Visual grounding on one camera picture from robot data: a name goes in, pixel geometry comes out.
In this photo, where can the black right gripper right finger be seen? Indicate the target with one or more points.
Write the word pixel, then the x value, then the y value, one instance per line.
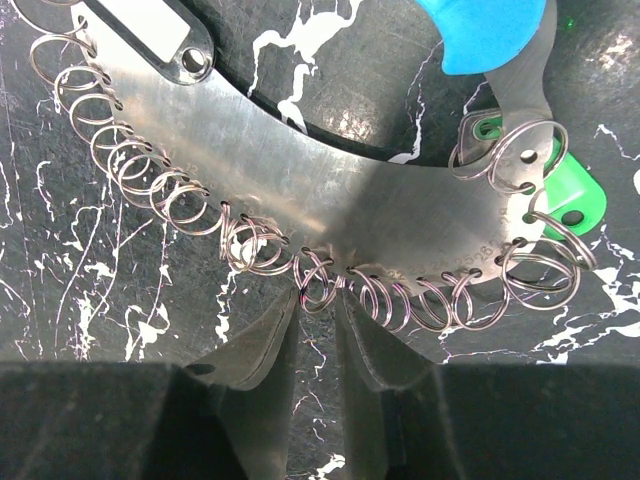
pixel 397 422

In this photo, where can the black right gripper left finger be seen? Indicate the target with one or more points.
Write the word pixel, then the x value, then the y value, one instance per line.
pixel 227 415

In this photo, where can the green capped key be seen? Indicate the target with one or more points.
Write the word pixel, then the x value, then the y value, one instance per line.
pixel 574 197

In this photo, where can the blue key cap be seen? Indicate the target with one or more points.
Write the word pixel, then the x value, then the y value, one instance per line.
pixel 483 35

